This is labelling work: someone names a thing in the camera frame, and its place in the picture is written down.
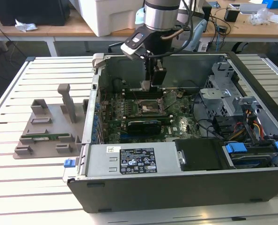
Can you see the hard disk in blue carrier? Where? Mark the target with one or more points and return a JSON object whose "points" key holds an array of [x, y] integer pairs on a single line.
{"points": [[236, 148]]}

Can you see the small black cube box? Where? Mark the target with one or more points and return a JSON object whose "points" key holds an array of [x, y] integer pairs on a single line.
{"points": [[231, 15]]}

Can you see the black connector block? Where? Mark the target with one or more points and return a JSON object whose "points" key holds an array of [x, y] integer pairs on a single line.
{"points": [[221, 125]]}

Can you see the tall black box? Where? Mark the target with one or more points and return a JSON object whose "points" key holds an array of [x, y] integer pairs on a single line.
{"points": [[208, 12]]}

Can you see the black plastic shroud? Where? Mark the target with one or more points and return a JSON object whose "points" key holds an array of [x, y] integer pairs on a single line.
{"points": [[199, 154]]}

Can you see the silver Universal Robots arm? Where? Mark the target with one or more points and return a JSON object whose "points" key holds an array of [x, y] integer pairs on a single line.
{"points": [[160, 16]]}

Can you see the white power strip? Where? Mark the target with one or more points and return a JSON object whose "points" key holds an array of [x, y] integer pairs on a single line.
{"points": [[203, 47]]}

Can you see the clear plastic bag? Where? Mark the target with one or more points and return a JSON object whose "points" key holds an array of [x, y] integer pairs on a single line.
{"points": [[260, 16]]}

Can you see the large black computer box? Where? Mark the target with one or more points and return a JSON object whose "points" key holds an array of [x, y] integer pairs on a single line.
{"points": [[31, 11]]}

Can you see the coin cell battery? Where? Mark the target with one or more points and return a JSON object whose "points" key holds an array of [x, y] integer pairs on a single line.
{"points": [[180, 94]]}

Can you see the CPU socket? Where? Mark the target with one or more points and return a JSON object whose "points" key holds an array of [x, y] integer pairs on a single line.
{"points": [[148, 107]]}

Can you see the black open PC case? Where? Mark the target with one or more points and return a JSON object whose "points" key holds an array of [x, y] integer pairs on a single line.
{"points": [[176, 194]]}

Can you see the silver CPU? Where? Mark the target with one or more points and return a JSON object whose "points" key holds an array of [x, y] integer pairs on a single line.
{"points": [[145, 86]]}

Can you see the crumpled white paper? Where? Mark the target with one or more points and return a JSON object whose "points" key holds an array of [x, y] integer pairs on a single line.
{"points": [[25, 25]]}

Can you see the silver power supply unit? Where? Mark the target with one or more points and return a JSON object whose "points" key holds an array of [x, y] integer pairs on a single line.
{"points": [[99, 161]]}

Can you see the small black flat device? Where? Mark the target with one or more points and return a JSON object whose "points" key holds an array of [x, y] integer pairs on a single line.
{"points": [[222, 29]]}

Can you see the black RAM slot row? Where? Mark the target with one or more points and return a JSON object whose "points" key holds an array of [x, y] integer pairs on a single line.
{"points": [[134, 94], [148, 117]]}

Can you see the blue case latch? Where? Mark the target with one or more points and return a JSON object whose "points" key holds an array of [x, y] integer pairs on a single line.
{"points": [[68, 163]]}

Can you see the black graphics card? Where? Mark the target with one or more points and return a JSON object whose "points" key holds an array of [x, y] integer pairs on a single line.
{"points": [[143, 127]]}

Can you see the large white box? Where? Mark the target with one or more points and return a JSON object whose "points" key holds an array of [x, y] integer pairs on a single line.
{"points": [[111, 16]]}

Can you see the wooden desk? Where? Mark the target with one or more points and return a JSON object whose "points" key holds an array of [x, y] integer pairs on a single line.
{"points": [[246, 30]]}

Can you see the flat grey white tray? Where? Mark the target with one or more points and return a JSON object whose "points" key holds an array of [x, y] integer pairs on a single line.
{"points": [[253, 9]]}

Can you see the grey parts rack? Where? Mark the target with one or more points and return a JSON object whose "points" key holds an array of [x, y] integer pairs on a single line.
{"points": [[52, 117]]}

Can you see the green RAM stick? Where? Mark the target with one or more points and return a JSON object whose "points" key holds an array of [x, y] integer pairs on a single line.
{"points": [[57, 135]]}

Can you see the metal drive cage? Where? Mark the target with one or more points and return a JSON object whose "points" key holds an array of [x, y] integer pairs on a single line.
{"points": [[214, 93]]}

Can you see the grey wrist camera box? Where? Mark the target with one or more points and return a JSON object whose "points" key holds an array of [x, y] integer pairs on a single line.
{"points": [[132, 50]]}

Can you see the green motherboard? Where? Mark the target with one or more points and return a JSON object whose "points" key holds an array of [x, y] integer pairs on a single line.
{"points": [[181, 122]]}

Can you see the blue cardboard box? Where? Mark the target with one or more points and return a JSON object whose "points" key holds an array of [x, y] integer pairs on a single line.
{"points": [[277, 4]]}

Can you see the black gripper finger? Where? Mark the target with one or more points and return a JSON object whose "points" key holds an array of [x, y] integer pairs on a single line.
{"points": [[149, 70], [158, 77]]}

